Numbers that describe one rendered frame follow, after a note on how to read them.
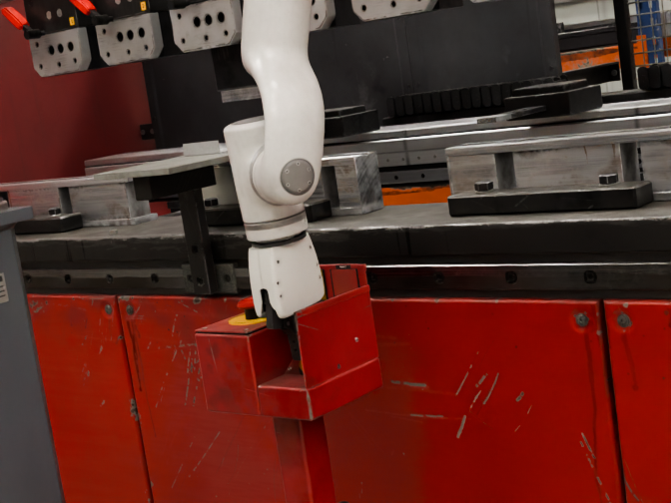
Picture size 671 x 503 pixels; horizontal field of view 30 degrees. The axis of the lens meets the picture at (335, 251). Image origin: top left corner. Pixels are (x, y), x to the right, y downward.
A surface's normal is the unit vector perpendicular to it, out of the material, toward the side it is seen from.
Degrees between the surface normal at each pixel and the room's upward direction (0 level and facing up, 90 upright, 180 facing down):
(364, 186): 90
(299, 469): 90
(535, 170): 90
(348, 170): 90
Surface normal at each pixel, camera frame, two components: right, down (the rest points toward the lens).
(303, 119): 0.47, -0.15
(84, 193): -0.63, 0.21
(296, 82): 0.35, -0.58
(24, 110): 0.76, -0.02
